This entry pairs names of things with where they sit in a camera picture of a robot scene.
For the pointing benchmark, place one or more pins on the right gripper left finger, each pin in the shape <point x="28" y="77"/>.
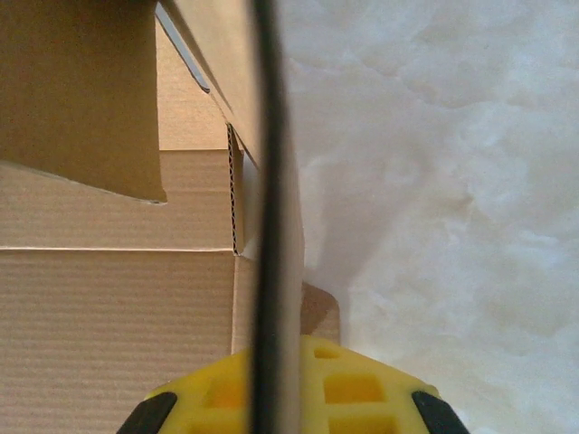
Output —
<point x="212" y="398"/>

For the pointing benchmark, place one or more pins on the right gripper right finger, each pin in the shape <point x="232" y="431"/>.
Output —
<point x="362" y="398"/>

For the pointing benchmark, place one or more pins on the brown cardboard box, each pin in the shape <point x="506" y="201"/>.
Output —
<point x="113" y="316"/>

